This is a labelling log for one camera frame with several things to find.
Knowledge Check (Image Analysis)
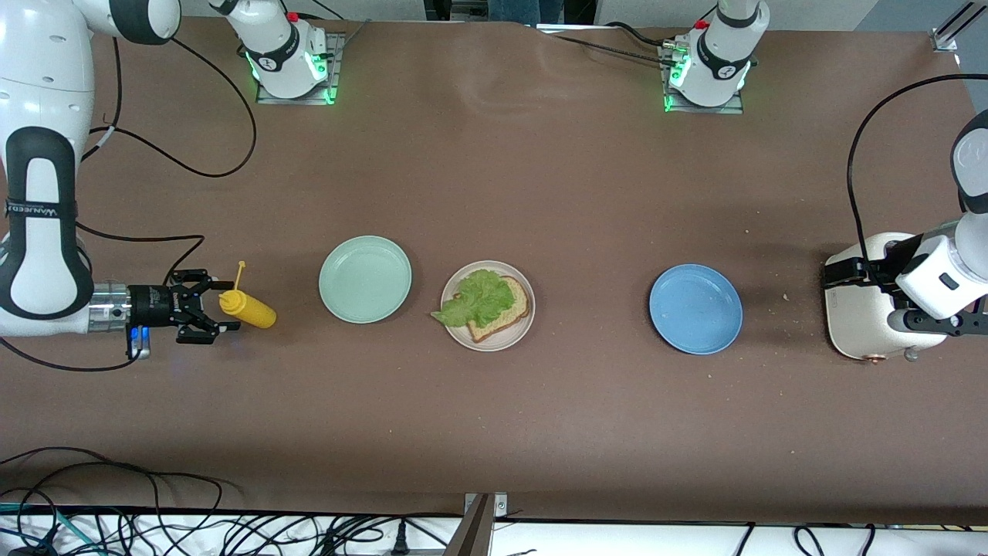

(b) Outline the teal cable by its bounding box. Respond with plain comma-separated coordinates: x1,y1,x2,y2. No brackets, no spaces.
0,502,105,556

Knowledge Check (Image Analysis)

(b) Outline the black looping cable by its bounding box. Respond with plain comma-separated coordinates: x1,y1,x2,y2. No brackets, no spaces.
0,446,225,556

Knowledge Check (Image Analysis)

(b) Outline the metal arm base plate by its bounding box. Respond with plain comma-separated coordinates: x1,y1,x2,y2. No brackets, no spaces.
255,31,346,106
658,42,746,115

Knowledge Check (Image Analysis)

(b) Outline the person standing behind table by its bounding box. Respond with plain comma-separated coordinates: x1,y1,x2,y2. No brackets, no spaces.
425,0,599,25

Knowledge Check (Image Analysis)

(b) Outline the mint green plate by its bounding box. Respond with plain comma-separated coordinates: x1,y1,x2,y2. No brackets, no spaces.
318,236,413,324

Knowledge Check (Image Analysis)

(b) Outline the yellow mustard squeeze bottle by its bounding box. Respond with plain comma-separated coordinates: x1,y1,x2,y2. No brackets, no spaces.
218,261,277,329

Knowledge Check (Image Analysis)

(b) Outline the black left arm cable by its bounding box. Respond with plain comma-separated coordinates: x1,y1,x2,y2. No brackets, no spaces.
845,73,988,293

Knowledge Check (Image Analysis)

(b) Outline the brown toast bread slice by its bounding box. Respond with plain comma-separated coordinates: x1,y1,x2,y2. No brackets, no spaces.
463,276,530,344

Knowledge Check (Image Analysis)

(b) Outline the beige plate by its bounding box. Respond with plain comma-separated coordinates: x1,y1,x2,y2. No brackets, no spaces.
440,260,535,353

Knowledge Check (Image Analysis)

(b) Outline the aluminium frame profile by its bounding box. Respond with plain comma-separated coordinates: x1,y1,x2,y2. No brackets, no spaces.
930,0,988,53

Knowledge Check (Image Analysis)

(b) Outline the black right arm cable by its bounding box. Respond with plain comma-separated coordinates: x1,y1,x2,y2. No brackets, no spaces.
0,35,257,373

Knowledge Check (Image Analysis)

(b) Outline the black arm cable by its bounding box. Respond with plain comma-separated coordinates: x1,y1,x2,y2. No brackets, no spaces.
0,35,257,373
845,73,988,293

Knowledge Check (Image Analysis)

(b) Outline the green lettuce leaf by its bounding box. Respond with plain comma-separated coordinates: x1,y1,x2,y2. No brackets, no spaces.
430,269,516,329

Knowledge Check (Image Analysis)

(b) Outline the grey metal table bracket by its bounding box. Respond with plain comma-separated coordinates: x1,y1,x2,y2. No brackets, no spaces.
444,492,510,556

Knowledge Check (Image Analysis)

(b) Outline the black braided cable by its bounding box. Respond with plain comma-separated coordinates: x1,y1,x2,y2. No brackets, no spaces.
552,22,674,66

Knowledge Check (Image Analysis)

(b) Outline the blue plate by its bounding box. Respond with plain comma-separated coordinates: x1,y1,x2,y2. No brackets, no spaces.
648,264,743,356

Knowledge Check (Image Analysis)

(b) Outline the white toaster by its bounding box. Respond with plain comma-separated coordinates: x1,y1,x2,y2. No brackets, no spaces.
823,232,952,364

